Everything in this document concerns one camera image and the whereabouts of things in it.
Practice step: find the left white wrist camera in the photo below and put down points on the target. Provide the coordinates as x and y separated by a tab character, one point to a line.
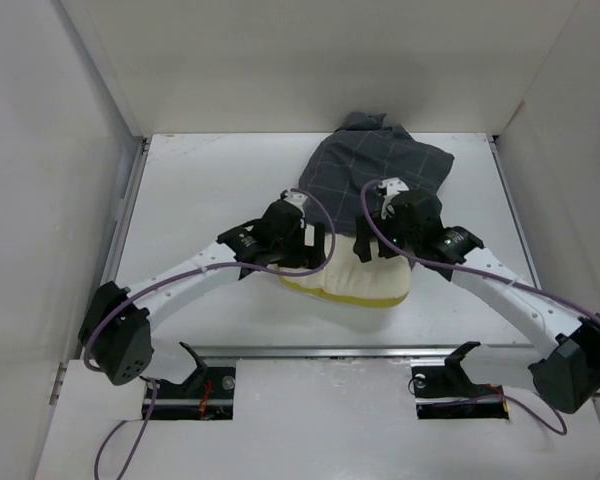
295	198

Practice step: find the dark plaid pillowcase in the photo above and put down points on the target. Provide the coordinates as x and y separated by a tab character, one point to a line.
362	149

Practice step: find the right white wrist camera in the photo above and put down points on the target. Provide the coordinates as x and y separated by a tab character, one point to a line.
388	188

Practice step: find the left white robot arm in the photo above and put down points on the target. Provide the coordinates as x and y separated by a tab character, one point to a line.
116	333

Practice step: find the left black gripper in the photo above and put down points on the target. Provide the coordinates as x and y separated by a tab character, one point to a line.
305	257

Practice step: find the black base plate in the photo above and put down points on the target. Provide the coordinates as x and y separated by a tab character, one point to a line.
443	394
211	400

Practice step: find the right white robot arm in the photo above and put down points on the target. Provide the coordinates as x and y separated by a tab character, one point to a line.
563	368

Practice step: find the front aluminium rail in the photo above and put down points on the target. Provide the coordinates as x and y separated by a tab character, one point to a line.
322	352

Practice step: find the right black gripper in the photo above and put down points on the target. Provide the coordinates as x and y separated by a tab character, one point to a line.
361	236

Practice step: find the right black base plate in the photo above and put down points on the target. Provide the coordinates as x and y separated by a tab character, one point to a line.
443	394

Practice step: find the cream pillow with yellow edge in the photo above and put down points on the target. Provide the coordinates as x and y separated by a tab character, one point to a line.
380	283

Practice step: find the left aluminium rail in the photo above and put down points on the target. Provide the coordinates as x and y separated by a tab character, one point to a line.
117	227

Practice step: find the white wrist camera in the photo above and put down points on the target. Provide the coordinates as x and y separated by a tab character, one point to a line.
295	198
388	188

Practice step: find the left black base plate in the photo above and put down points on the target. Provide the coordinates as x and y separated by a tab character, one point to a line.
211	400

